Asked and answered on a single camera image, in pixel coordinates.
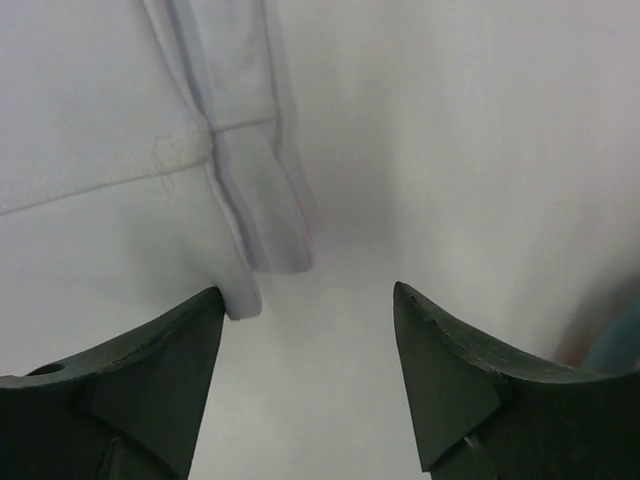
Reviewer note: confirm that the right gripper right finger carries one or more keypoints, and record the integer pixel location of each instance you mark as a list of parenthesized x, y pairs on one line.
[(483, 409)]

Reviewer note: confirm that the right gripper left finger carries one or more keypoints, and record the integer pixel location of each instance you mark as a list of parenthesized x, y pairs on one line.
[(129, 408)]

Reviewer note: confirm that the white light blue cloth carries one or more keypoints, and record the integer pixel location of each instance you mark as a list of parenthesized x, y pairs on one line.
[(140, 154)]

